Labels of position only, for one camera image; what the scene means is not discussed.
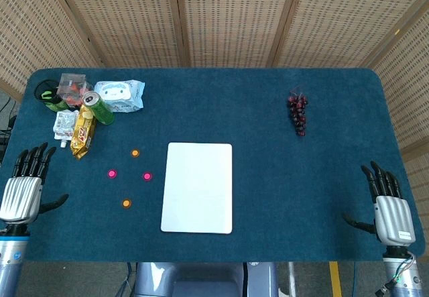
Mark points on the orange disc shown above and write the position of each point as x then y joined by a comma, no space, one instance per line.
135,153
126,203

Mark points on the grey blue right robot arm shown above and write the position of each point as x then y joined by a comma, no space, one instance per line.
400,287

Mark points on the gold snack bag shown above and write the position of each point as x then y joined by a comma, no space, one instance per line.
82,136

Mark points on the green drink can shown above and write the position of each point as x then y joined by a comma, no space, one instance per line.
100,111

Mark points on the white spout pouch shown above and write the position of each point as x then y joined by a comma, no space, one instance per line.
63,122

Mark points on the red orange toy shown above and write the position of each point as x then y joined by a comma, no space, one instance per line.
72,101

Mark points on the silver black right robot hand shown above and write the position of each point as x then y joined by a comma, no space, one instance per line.
393,216

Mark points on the yellow floor tape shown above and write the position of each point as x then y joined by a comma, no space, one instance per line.
336,280

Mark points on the grey blue robot torso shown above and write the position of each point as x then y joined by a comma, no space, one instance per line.
201,280

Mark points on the blue table mat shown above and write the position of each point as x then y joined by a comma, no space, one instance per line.
268,193

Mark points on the bamboo folding screen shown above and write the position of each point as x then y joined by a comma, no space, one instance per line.
234,15

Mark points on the light blue wet wipes pack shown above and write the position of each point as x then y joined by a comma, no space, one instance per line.
124,92

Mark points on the clear plastic box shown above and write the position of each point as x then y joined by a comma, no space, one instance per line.
70,82

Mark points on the dark red grape bunch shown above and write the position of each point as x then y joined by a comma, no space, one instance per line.
297,109

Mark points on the metal table leg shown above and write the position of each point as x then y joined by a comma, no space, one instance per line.
293,280

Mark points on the white rectangular board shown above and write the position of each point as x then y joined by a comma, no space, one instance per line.
197,189

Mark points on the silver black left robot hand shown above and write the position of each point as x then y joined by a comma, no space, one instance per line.
21,196

